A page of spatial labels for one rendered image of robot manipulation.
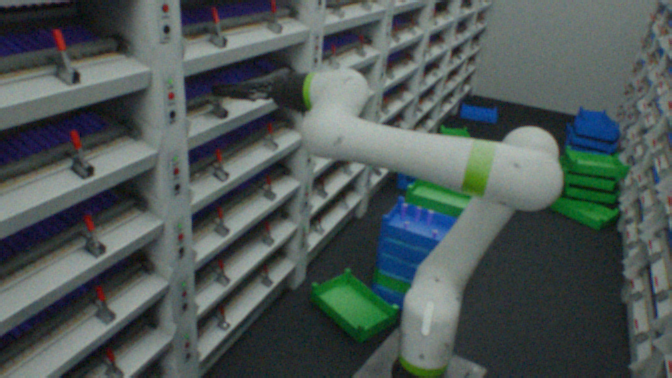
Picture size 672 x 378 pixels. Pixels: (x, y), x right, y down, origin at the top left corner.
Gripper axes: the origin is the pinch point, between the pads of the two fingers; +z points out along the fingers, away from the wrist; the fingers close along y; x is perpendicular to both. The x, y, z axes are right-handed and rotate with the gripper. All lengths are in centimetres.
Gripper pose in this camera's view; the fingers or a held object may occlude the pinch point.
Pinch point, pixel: (225, 90)
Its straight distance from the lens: 136.8
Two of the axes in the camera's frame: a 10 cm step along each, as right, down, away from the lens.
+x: -0.8, -9.2, -3.8
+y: 4.4, -3.8, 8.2
